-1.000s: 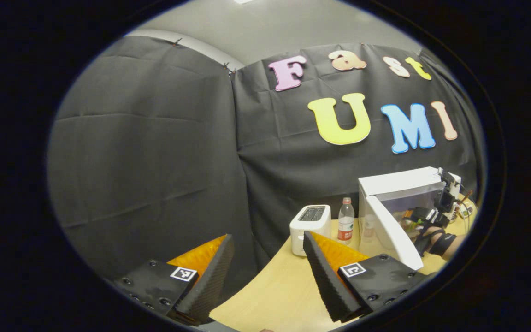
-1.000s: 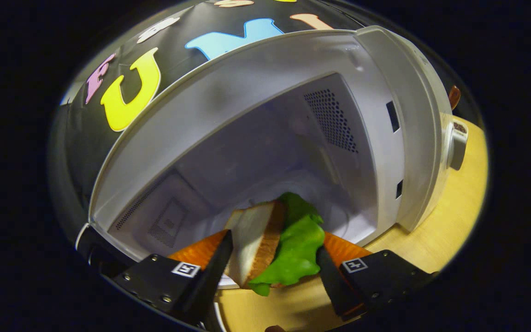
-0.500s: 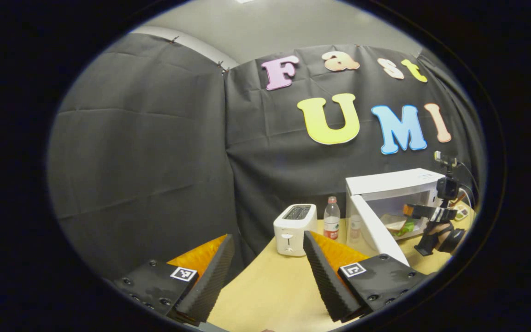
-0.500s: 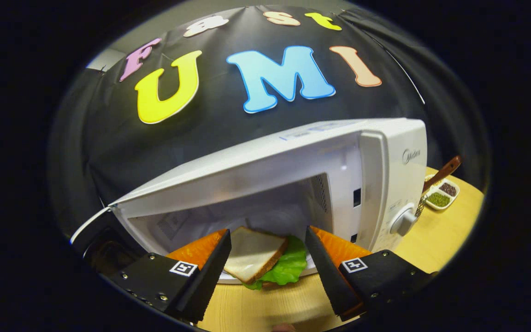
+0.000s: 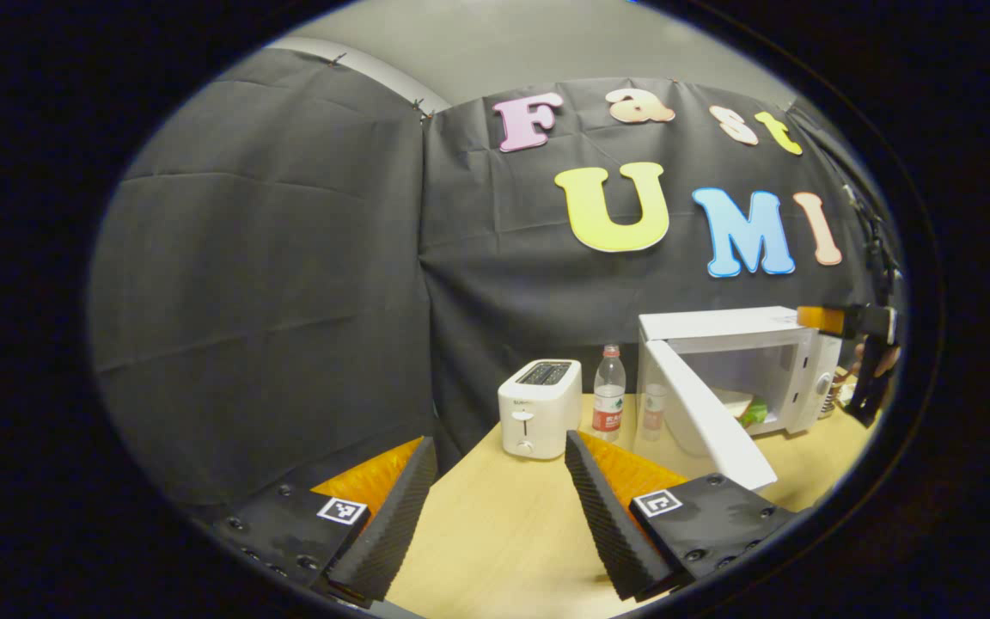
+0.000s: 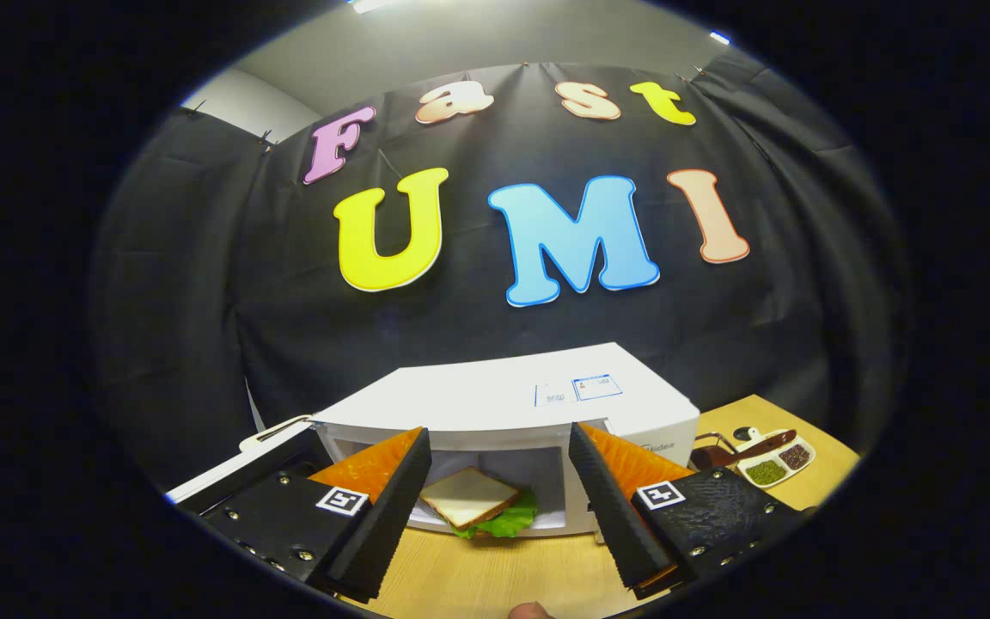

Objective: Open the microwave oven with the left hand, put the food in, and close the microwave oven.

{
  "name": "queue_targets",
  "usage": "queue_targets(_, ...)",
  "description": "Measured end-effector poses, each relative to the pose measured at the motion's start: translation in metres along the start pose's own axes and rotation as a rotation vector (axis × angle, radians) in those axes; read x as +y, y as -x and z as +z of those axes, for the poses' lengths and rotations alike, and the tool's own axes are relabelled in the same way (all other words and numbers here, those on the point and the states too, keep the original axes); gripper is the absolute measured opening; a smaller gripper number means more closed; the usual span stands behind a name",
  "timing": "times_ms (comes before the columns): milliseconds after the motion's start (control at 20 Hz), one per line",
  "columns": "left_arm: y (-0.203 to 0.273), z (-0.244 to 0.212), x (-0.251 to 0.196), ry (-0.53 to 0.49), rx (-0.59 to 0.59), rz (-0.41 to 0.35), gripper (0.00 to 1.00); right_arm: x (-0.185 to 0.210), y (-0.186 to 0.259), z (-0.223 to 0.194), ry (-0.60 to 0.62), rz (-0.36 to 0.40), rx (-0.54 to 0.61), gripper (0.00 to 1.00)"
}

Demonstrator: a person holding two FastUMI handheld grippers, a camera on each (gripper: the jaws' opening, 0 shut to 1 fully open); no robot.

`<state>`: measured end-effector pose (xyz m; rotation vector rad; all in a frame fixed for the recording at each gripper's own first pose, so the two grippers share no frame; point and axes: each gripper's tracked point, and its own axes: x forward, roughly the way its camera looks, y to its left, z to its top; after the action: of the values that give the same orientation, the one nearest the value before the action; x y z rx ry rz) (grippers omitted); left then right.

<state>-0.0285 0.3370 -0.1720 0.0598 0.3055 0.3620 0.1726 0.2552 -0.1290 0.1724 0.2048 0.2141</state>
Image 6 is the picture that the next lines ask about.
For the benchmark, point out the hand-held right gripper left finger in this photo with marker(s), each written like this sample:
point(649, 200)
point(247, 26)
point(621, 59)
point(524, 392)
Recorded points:
point(383, 524)

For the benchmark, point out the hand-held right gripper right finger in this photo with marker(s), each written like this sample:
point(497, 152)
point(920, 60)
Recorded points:
point(615, 524)

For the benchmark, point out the lettuce sandwich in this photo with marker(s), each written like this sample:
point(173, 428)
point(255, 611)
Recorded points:
point(469, 497)

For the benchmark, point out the white microwave oven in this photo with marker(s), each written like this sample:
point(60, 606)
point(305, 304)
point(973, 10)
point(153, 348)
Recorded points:
point(478, 395)

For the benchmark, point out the white divided grain dish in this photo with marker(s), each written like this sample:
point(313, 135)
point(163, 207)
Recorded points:
point(774, 468)

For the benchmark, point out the ceiling light panel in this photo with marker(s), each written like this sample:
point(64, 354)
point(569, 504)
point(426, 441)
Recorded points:
point(720, 38)
point(373, 5)

